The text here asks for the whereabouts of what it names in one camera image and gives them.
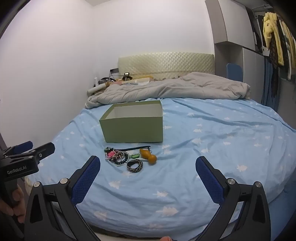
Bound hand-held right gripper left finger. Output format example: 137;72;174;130
24;155;102;241

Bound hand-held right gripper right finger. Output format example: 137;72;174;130
195;156;271;241

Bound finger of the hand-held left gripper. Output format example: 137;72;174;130
5;142;56;163
2;141;33;156

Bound silver bead bracelet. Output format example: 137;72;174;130
105;152;123;163

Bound green cardboard box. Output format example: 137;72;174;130
99;100;164;143

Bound person's left hand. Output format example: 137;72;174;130
0;185;26;224

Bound blue printed bed sheet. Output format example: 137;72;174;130
23;97;290;238

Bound black patterned bangle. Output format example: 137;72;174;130
126;159;143;173

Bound orange gourd pendant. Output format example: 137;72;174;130
139;149;158;165

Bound white paper roll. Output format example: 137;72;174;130
89;82;109;94

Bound grey duvet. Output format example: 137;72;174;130
84;72;251;109

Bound blue hanging cloth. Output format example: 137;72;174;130
262;57;280;109

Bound blue chair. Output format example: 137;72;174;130
226;63;244;82

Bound grey wardrobe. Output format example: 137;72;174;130
214;43;264;102

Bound cream quilted headboard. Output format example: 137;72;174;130
117;52;215;80

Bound dark patterned garment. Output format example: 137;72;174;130
268;35;281;98

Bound black hanging garment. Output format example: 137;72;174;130
253;14;265;54

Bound hanging clothes on rack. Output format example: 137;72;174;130
277;16;296;80

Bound yellow sweater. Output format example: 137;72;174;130
263;12;285;66

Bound metal clothes rack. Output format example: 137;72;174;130
251;5;278;16

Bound pile of beaded bracelets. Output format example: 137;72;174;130
113;151;130;166

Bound grey wall cabinet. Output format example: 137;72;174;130
205;0;256;50

